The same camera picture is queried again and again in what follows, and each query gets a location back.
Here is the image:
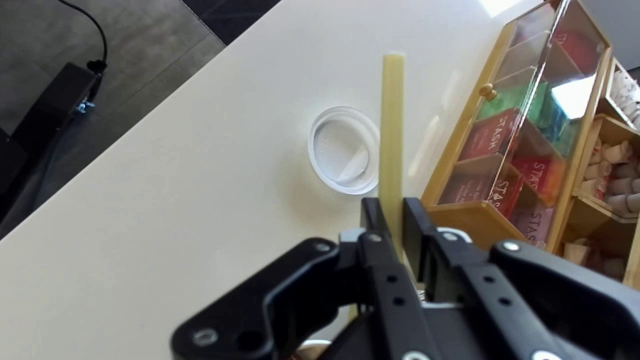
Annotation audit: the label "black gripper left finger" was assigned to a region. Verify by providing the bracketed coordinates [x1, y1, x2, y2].
[168, 197, 436, 360]

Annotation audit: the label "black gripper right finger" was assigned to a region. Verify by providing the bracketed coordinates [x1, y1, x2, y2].
[401, 197, 640, 360]

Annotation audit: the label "white plastic cup lid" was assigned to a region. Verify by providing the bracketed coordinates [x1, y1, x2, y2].
[305, 105, 382, 199]

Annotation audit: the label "bamboo organiser bin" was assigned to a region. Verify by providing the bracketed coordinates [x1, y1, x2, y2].
[558, 111, 640, 291]

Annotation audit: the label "small creamer cups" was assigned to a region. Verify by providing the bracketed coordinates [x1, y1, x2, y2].
[584, 135, 640, 221]

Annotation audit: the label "bamboo tea bag box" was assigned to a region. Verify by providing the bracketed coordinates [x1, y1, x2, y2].
[419, 0, 614, 252]

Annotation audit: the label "small bamboo packet box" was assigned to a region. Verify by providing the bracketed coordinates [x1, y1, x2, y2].
[608, 56, 640, 131]

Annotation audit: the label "white sugar packets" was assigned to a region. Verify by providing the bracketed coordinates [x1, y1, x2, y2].
[611, 64, 640, 113]

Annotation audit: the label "black floor cable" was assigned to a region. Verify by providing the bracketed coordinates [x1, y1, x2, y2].
[56, 0, 111, 77]

